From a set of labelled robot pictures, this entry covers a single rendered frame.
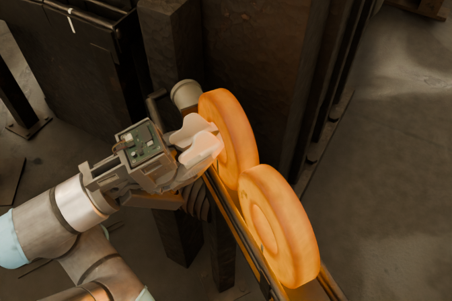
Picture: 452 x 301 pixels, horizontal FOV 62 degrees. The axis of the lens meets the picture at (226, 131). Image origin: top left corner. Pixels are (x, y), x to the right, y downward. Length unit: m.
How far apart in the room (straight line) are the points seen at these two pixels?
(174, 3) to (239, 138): 0.30
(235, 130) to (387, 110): 1.26
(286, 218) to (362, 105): 1.30
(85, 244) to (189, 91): 0.30
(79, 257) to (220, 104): 0.31
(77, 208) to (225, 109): 0.23
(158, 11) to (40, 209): 0.37
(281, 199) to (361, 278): 0.89
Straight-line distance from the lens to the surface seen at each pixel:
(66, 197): 0.55
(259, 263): 0.50
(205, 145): 0.53
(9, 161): 1.62
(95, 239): 0.64
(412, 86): 1.86
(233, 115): 0.51
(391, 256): 1.35
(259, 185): 0.44
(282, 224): 0.42
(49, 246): 0.58
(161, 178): 0.54
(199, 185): 0.75
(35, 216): 0.56
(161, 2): 0.70
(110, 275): 0.61
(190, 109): 0.62
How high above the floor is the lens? 1.17
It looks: 51 degrees down
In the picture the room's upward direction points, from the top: straight up
